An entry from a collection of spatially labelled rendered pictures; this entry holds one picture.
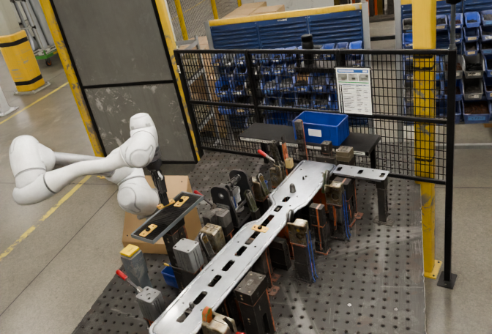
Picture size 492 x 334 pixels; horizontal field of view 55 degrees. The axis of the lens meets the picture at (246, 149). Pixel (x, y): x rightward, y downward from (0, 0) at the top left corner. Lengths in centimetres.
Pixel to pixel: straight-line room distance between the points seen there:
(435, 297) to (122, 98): 332
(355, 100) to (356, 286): 111
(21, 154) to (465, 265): 279
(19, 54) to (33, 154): 746
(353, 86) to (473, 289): 150
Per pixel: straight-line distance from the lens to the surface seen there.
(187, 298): 203
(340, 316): 225
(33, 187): 223
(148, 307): 202
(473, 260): 362
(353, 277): 242
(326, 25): 429
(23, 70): 977
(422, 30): 268
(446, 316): 324
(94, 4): 470
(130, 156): 186
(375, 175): 259
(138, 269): 214
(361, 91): 286
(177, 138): 484
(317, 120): 302
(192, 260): 210
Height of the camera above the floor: 235
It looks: 26 degrees down
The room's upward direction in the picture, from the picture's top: 11 degrees counter-clockwise
